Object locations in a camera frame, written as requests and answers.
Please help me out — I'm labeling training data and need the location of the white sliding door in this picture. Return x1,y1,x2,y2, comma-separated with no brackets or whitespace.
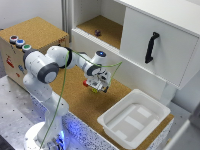
119,6,200,90

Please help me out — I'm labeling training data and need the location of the white plastic box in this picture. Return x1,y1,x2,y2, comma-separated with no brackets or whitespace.
96,88,172,150

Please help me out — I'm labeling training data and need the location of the red button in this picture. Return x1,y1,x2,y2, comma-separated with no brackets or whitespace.
9,35,19,45

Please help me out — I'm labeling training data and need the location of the purple block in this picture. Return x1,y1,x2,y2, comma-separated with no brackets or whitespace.
94,29,102,37

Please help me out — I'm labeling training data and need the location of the black door handle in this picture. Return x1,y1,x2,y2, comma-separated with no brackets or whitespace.
144,31,160,65

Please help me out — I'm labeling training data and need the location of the green button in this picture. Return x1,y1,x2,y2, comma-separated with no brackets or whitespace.
21,44,33,54

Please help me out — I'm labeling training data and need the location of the green cable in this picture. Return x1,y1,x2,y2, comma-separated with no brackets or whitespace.
38,50,124,150

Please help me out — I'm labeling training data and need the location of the yellow block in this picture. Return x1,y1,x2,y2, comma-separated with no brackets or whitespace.
91,86,99,94

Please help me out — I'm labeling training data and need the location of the blue button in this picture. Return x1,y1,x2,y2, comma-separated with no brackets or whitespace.
15,38,26,49

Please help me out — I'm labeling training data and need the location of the white cabinet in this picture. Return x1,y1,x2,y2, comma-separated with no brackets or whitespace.
70,0,200,107

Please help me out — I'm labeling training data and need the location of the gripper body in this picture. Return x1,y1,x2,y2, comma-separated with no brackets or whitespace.
90,69,111,93

